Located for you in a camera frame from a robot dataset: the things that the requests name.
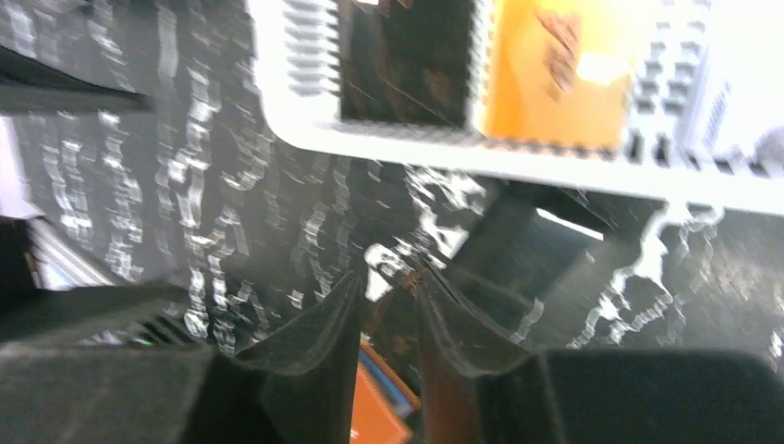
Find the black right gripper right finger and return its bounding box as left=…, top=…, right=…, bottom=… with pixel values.
left=416, top=271, right=783, bottom=443

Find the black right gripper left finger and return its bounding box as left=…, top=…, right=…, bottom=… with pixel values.
left=1, top=275, right=361, bottom=443

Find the brown leather card holder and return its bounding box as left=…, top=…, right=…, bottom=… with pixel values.
left=349, top=341, right=422, bottom=444

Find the black credit card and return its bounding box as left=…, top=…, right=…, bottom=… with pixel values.
left=337, top=0, right=474, bottom=128

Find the orange credit card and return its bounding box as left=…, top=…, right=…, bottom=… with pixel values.
left=477, top=0, right=656, bottom=150

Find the white credit card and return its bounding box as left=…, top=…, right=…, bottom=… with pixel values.
left=676, top=1, right=783, bottom=165

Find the white plastic basket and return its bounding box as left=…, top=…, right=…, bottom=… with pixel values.
left=247, top=1, right=783, bottom=216

